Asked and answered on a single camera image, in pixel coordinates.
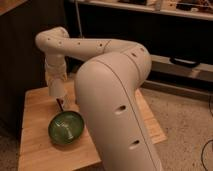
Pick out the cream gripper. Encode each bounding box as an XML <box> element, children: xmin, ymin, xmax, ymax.
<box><xmin>45</xmin><ymin>70</ymin><xmax>67</xmax><ymax>112</ymax></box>

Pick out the white ceramic cup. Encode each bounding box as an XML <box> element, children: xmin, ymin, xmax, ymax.
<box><xmin>62</xmin><ymin>95</ymin><xmax>75</xmax><ymax>110</ymax></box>

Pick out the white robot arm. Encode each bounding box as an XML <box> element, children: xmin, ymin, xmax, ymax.
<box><xmin>35</xmin><ymin>27</ymin><xmax>163</xmax><ymax>171</ymax></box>

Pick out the green ceramic bowl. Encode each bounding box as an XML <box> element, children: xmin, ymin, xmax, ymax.
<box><xmin>48</xmin><ymin>111</ymin><xmax>85</xmax><ymax>145</ymax></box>

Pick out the wooden table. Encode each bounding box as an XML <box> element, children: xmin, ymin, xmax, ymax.
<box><xmin>18</xmin><ymin>83</ymin><xmax>166</xmax><ymax>171</ymax></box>

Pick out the black handle on shelf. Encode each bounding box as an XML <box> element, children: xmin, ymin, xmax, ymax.
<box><xmin>169</xmin><ymin>57</ymin><xmax>201</xmax><ymax>68</ymax></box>

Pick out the black floor cable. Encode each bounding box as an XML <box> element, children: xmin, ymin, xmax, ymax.
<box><xmin>200</xmin><ymin>96</ymin><xmax>213</xmax><ymax>169</ymax></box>

